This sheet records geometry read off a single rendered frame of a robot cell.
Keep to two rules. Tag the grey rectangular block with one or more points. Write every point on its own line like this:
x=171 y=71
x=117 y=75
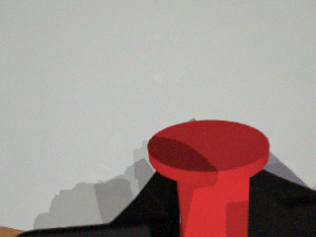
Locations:
x=276 y=167

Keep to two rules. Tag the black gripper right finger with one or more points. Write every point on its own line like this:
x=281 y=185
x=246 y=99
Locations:
x=280 y=208

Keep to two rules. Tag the red and grey crank handle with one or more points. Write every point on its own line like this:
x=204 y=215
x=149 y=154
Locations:
x=211 y=160

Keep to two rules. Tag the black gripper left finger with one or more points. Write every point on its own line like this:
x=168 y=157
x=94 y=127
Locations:
x=155 y=212

